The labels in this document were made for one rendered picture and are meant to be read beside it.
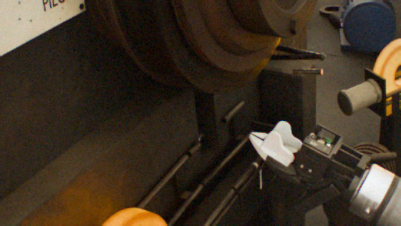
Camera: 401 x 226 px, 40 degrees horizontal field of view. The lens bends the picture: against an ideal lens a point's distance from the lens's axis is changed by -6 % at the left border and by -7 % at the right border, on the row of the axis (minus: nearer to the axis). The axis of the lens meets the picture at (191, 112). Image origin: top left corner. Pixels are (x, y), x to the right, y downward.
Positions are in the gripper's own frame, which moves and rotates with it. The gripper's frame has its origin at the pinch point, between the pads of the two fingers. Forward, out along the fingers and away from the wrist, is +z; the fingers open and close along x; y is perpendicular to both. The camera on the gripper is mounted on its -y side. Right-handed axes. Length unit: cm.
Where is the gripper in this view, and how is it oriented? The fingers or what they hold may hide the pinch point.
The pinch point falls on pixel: (255, 141)
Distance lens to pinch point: 101.7
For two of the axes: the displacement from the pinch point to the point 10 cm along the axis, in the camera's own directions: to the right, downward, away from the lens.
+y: 1.7, -7.7, -6.2
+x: -5.3, 4.6, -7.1
